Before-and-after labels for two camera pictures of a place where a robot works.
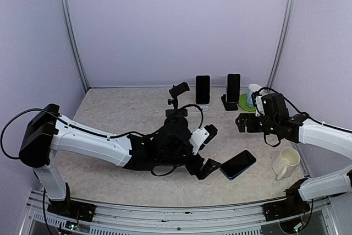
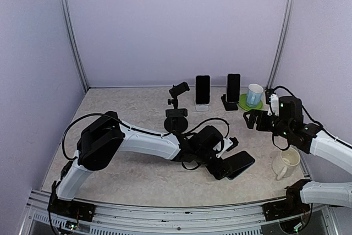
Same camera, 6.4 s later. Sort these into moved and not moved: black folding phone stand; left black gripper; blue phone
Moved: left black gripper
Not moved: black folding phone stand; blue phone
